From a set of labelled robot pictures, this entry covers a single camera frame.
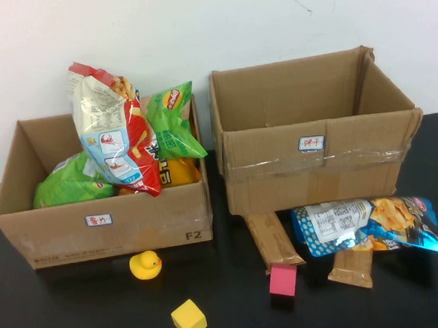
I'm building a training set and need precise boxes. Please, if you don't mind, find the long brown snack bar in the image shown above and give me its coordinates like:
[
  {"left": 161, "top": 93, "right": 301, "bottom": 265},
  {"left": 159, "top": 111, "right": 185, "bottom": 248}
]
[{"left": 243, "top": 208, "right": 308, "bottom": 277}]

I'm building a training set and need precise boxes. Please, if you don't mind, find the short brown snack bar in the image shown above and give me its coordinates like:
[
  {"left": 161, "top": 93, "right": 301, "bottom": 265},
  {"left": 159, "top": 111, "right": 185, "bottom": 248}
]
[{"left": 325, "top": 247, "right": 377, "bottom": 293}]

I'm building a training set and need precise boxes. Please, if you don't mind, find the blue chips bag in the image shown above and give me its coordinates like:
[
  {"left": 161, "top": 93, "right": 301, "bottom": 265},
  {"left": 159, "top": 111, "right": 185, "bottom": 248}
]
[{"left": 290, "top": 192, "right": 438, "bottom": 266}]

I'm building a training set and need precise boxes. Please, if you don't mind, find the red and white snack bag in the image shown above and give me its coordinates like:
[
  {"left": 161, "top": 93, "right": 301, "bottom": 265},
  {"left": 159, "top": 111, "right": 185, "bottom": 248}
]
[{"left": 66, "top": 55, "right": 164, "bottom": 203}]

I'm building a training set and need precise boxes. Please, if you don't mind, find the yellow chips bag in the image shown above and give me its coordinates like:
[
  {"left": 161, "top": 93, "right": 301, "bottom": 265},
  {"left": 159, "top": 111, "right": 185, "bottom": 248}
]
[{"left": 115, "top": 156, "right": 203, "bottom": 196}]

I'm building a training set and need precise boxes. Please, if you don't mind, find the green Lay's chips bag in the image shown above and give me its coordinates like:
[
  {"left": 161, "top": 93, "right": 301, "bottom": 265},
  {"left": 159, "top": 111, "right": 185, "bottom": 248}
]
[{"left": 141, "top": 80, "right": 209, "bottom": 164}]

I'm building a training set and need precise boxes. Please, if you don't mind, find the taped cardboard box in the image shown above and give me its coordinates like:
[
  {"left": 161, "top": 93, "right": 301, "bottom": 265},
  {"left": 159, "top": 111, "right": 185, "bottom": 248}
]
[{"left": 206, "top": 41, "right": 431, "bottom": 219}]

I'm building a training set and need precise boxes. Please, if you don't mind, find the yellow rubber duck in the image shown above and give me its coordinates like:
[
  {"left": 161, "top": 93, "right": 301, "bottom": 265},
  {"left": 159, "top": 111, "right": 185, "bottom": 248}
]
[{"left": 128, "top": 249, "right": 164, "bottom": 282}]

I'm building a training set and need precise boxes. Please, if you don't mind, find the pink foam cube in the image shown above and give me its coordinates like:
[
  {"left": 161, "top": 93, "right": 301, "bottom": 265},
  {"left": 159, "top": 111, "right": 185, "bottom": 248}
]
[{"left": 266, "top": 261, "right": 300, "bottom": 298}]

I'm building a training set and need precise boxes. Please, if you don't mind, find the cardboard box with F2 print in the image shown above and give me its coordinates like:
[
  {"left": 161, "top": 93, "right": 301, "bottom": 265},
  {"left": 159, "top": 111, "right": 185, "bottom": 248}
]
[{"left": 0, "top": 94, "right": 217, "bottom": 273}]

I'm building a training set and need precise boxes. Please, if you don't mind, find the green crumpled chips bag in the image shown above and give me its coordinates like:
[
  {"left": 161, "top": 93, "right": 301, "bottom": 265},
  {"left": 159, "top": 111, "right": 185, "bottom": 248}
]
[{"left": 28, "top": 148, "right": 116, "bottom": 210}]

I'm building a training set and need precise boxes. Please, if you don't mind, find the yellow foam cube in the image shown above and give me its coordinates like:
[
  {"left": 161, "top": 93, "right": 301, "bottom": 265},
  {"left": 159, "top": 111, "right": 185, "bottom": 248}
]
[{"left": 169, "top": 297, "right": 209, "bottom": 328}]

